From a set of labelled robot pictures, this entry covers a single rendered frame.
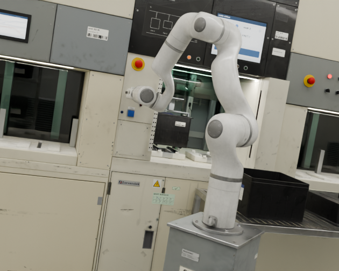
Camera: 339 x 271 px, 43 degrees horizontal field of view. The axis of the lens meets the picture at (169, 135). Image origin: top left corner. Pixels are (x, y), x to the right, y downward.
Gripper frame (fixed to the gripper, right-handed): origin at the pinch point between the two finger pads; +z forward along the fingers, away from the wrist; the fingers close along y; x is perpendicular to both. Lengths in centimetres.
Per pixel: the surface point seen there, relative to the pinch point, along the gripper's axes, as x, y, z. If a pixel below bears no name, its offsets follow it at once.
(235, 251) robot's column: -46, 27, -85
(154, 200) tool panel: -54, 19, 2
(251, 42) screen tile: 36, 58, 2
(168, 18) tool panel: 39.9, 11.8, 2.6
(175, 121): -11.7, 29.7, 22.7
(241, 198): -37, 46, -43
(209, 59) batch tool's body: 23.5, 36.8, 2.6
